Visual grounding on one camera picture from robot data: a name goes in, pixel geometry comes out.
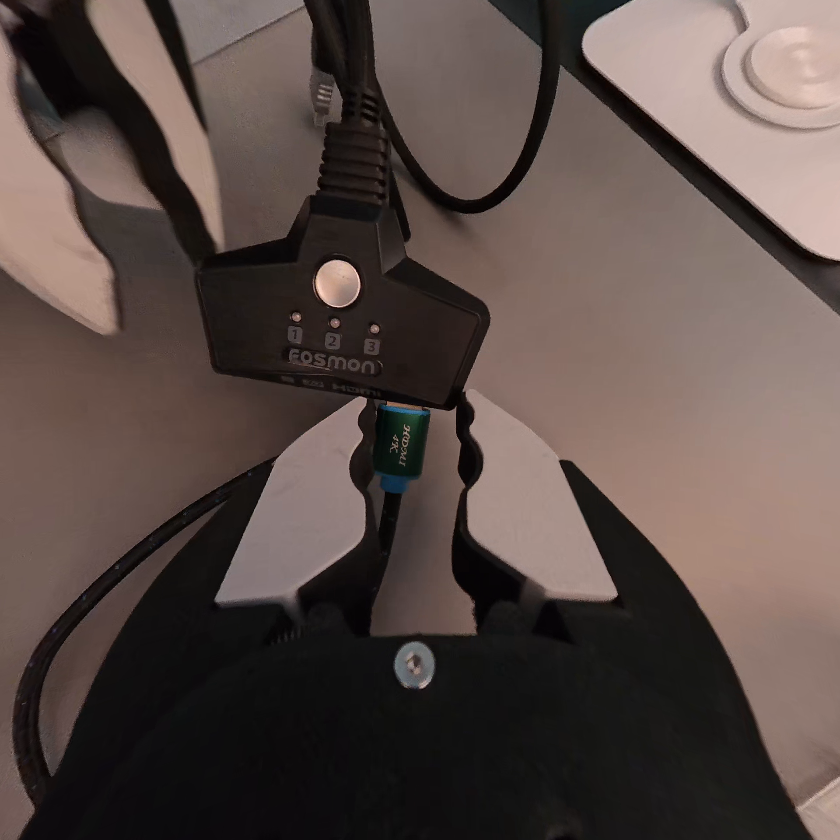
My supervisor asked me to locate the black HDMI switch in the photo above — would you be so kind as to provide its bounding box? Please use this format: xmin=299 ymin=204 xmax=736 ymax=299
xmin=196 ymin=0 xmax=492 ymax=412

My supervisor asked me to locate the clear acrylic sign stand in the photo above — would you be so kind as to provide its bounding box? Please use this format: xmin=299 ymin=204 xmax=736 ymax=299
xmin=581 ymin=0 xmax=840 ymax=265

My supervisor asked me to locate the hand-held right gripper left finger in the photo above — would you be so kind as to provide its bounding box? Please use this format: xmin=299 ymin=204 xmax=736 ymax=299
xmin=215 ymin=397 xmax=389 ymax=608

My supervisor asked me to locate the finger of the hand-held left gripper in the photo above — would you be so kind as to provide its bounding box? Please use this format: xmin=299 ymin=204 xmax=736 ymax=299
xmin=0 ymin=20 xmax=126 ymax=337
xmin=85 ymin=0 xmax=227 ymax=260

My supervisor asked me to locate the white cable plug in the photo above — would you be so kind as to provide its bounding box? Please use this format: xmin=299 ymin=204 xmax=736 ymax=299
xmin=307 ymin=64 xmax=334 ymax=129

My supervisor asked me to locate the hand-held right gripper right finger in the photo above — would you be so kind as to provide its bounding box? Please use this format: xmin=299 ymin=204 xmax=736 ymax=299
xmin=451 ymin=389 xmax=626 ymax=606

